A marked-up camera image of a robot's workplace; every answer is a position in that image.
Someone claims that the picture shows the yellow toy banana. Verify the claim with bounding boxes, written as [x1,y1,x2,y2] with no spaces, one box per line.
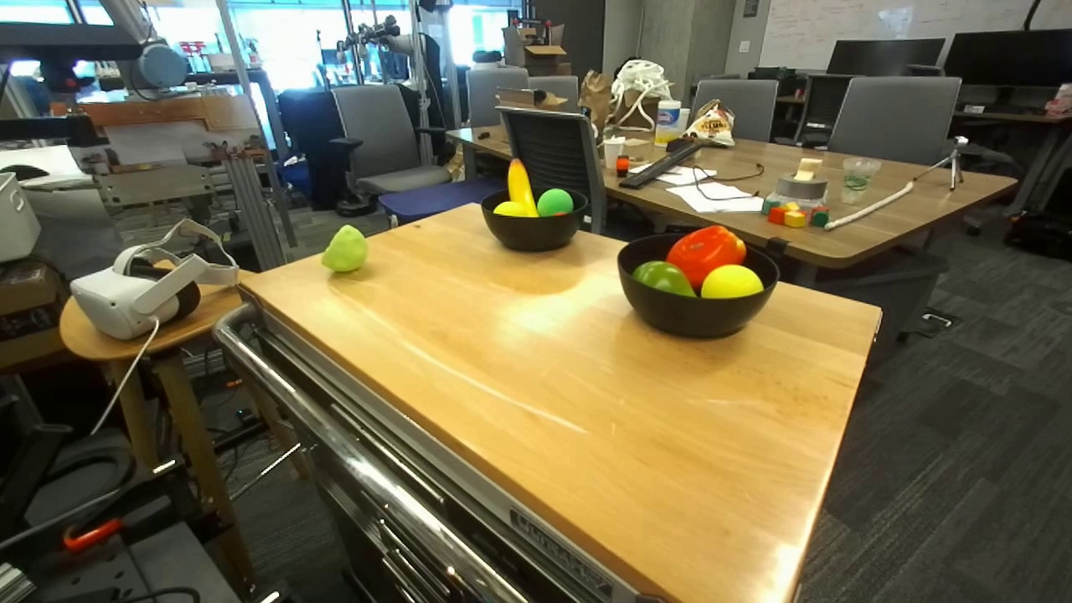
[505,157,536,218]

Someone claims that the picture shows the light green bumpy fruit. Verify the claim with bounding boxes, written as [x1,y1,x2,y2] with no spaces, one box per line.
[322,223,369,274]

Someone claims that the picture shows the yellow toy lemon ball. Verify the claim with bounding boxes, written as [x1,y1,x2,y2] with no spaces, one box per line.
[492,200,525,218]

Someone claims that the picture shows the black bowl with banana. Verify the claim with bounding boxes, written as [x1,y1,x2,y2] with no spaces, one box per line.
[478,193,579,250]

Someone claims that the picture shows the green toy ball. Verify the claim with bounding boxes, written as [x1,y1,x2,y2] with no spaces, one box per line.
[536,189,578,218]

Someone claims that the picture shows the green toy lime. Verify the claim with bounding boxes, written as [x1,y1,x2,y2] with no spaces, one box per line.
[633,262,693,299]

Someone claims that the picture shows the black bowl with pepper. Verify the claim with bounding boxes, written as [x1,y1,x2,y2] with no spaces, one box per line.
[617,234,781,338]

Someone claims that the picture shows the black mesh office chair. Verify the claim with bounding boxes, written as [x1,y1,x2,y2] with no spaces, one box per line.
[504,108,608,232]

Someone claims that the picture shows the red orange toy pepper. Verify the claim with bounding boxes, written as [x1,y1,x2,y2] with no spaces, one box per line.
[666,223,748,287]

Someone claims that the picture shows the yellow green toy apple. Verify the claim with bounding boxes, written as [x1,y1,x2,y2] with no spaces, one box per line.
[699,265,763,299]

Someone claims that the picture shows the white paper sheets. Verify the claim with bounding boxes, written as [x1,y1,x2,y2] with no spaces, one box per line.
[661,167,763,214]

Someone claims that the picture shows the grey office chair left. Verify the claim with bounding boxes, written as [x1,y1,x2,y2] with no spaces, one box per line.
[332,85,450,200]

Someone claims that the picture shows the grey office chair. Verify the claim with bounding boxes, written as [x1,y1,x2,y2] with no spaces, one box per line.
[828,78,961,163]
[332,85,450,200]

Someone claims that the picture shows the colourful toy blocks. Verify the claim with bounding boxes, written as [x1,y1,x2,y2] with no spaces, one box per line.
[761,200,828,228]

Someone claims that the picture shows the wooden office desk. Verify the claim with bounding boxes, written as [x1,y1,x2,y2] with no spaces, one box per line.
[445,121,1021,277]

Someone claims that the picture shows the clear plastic container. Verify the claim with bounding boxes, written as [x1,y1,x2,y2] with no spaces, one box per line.
[842,157,881,191]

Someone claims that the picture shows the white VR headset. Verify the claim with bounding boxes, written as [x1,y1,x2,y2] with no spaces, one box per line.
[72,218,237,338]

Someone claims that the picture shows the white stick on desk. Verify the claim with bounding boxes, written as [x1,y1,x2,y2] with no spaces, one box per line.
[822,181,918,232]

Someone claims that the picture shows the grey office chair right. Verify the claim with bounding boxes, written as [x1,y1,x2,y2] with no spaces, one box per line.
[828,78,961,163]

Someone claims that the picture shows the round wooden stool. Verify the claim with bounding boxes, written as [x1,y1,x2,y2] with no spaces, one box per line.
[59,287,256,592]

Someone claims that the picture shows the black computer monitor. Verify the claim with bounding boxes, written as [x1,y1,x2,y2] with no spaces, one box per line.
[945,29,1072,87]

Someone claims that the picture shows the silver cart handle bar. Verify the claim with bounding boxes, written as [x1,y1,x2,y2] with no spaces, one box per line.
[215,306,525,603]

